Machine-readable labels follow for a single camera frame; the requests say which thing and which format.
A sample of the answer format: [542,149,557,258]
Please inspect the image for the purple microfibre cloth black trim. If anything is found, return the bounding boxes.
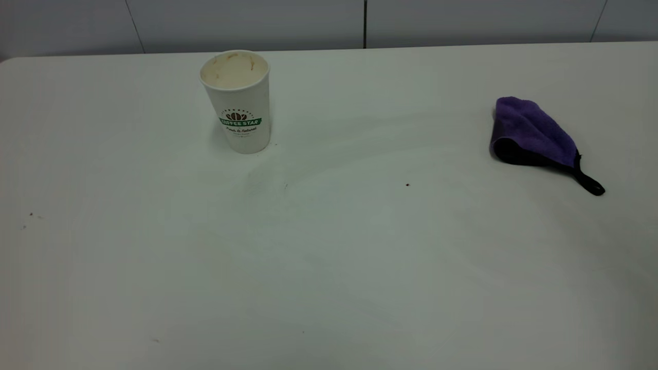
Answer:
[489,96,606,196]

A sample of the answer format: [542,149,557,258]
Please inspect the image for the white paper coffee cup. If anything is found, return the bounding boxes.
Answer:
[199,50,271,155]

